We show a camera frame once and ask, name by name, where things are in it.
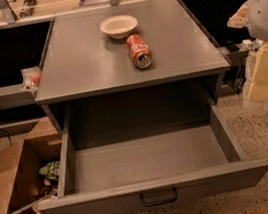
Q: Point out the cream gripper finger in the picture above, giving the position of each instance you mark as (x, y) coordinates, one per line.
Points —
(239, 19)
(255, 92)

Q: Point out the red coke can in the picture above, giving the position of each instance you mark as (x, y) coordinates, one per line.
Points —
(139, 51)

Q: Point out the open grey top drawer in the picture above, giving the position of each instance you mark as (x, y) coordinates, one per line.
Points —
(108, 175)

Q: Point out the white power strip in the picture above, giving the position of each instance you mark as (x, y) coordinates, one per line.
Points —
(252, 45)

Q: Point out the white paper bowl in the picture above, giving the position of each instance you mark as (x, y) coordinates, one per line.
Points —
(118, 27)

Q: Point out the grey metal cabinet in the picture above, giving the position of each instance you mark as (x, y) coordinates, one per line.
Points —
(90, 86)

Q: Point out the small clear plastic container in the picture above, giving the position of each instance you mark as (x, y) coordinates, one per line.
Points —
(31, 78)

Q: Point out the green snack bag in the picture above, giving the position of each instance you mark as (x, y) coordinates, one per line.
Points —
(51, 170)

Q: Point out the brown cardboard box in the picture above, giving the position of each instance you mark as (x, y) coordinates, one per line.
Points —
(21, 184)

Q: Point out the black drawer handle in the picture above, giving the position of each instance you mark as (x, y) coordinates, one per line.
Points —
(159, 198)

